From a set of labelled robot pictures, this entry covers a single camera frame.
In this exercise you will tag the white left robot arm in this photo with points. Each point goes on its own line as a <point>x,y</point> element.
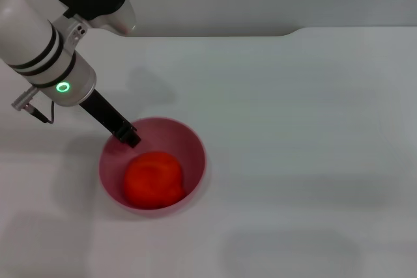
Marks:
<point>36,50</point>

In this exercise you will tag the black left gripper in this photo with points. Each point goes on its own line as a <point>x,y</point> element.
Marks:
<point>104,112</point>

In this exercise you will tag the orange fruit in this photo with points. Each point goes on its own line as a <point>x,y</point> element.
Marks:
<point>153,180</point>

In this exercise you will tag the pink plastic bowl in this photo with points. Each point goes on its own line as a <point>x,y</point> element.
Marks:
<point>192,157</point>

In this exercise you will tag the black white wrist camera housing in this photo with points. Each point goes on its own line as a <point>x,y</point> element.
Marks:
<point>94,1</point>

